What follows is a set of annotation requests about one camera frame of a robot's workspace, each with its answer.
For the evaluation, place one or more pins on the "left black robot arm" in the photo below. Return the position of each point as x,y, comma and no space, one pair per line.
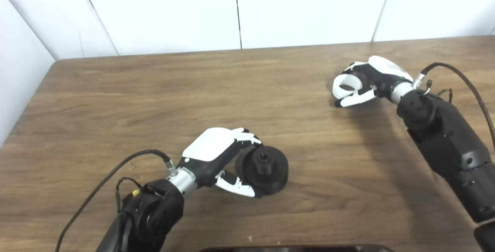
154,213

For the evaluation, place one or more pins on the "round black plastic part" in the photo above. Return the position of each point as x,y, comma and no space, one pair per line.
274,176

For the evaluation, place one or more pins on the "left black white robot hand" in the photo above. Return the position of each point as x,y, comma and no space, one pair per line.
212,143

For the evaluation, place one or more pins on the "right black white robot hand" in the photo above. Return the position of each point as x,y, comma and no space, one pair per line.
386,72

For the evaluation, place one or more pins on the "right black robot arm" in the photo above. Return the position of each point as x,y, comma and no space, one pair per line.
448,139

